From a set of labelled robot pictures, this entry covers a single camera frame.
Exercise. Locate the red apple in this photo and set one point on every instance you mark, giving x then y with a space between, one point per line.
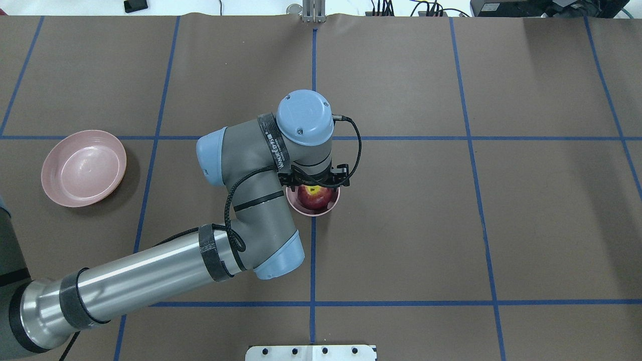
314 198

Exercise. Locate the pink bowl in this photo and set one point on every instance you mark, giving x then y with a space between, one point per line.
293 202

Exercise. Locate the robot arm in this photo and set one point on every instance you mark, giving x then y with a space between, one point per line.
254 161

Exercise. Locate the pink plate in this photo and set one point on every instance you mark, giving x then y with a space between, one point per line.
84 168

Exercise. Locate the brown paper table cover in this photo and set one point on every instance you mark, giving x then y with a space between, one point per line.
495 213

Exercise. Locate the grey aluminium frame post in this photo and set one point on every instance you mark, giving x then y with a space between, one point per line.
313 11

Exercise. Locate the white mount base plate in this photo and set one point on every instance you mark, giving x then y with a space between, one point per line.
312 352

